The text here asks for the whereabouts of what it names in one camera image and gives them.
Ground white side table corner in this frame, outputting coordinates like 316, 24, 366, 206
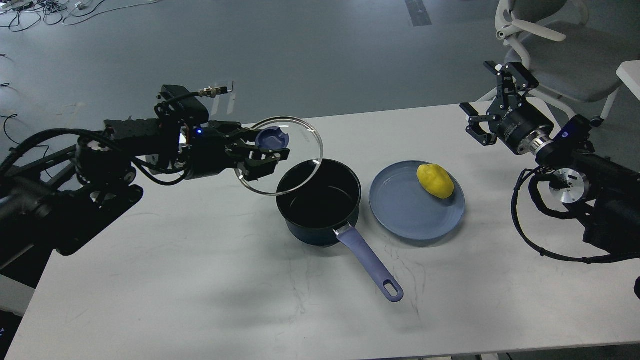
615, 60, 640, 100

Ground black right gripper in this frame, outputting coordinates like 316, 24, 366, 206
459, 61, 554, 155

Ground white tape strips on floor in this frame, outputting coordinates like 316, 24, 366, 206
209, 80, 237, 119

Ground dark floor tape strip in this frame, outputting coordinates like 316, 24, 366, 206
404, 0, 433, 27

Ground dark blue saucepan purple handle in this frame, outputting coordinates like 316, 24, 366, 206
276, 158, 404, 303

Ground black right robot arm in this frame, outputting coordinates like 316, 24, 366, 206
460, 61, 640, 265

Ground glass lid purple knob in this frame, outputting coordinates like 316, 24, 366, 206
234, 116, 324, 196

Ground yellow potato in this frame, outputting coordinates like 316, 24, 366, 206
416, 163, 455, 199

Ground blue round plate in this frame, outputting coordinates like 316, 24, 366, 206
368, 161, 466, 244

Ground cable bundle on floor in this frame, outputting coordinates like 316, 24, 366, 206
0, 0, 163, 32

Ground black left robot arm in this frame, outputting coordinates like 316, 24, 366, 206
1, 84, 290, 269

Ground black cable on floor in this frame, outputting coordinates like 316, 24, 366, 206
0, 113, 23, 147

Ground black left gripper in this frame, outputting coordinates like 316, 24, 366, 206
185, 121, 291, 182

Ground white grey office chair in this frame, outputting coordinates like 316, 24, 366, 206
494, 0, 639, 127

